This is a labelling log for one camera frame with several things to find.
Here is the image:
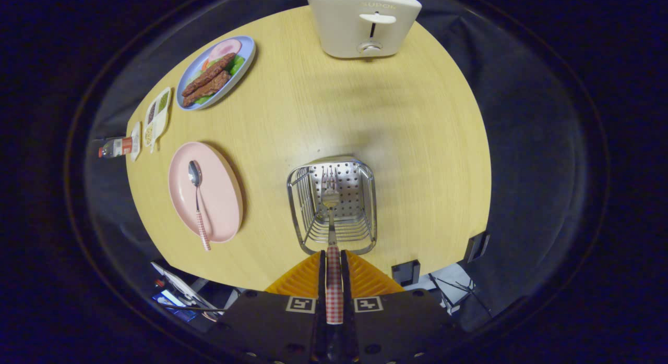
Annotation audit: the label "fork with checked handle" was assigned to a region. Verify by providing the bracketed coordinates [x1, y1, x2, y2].
[322, 166, 345, 325]

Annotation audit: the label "black tripod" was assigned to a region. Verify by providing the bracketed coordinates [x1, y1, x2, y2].
[428, 273, 476, 317]

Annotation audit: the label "brown sausage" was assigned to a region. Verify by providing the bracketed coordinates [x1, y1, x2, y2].
[183, 70, 231, 108]
[182, 53, 236, 98]

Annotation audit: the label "red-capped sauce bottle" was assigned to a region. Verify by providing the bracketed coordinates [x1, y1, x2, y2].
[98, 136, 134, 160]

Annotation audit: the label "white divided condiment dish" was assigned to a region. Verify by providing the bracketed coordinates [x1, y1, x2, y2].
[142, 87, 172, 154]

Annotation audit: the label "pink plate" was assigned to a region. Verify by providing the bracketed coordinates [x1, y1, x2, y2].
[168, 141, 244, 244]

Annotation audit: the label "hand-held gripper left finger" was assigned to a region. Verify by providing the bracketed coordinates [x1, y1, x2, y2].
[209, 249, 328, 364]

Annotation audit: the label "blue plate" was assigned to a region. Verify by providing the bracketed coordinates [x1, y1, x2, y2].
[175, 35, 256, 111]

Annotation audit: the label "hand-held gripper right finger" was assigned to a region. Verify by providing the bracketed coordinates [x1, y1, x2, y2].
[340, 249, 461, 364]

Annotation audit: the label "spoon with checked handle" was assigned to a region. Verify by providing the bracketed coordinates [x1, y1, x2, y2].
[188, 160, 212, 252]

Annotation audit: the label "white and blue equipment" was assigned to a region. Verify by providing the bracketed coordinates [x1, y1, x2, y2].
[150, 261, 230, 323]

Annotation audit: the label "metal wire basket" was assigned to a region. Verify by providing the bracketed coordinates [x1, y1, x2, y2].
[286, 156, 378, 256]

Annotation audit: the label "small white square coaster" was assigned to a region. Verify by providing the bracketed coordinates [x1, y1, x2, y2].
[129, 122, 142, 162]

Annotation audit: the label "black table clamp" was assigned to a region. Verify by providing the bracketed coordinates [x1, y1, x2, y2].
[391, 260, 421, 287]
[464, 231, 491, 264]

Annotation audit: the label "green vegetable pieces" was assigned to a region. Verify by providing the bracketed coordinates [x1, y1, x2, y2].
[196, 54, 246, 105]

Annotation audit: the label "pink ham slice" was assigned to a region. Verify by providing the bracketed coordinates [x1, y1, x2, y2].
[208, 39, 242, 62]

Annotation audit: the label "white toaster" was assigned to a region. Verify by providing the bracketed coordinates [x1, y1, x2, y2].
[303, 0, 422, 59]

